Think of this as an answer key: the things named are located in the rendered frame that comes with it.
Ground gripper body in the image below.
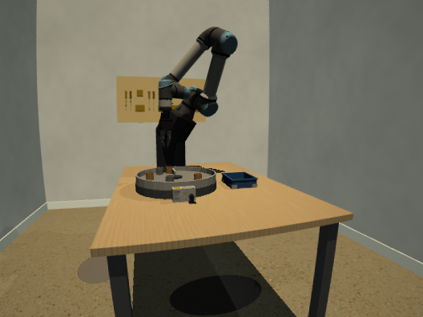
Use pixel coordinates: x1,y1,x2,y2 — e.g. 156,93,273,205
159,108,173,130

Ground blue rectangular crate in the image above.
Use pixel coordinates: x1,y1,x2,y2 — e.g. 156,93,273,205
222,172,258,189

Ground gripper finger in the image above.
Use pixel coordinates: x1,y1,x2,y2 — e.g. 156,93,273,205
167,128,174,147
157,125,165,147

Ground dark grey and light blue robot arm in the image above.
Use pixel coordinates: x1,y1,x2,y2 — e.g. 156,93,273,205
159,26,238,122

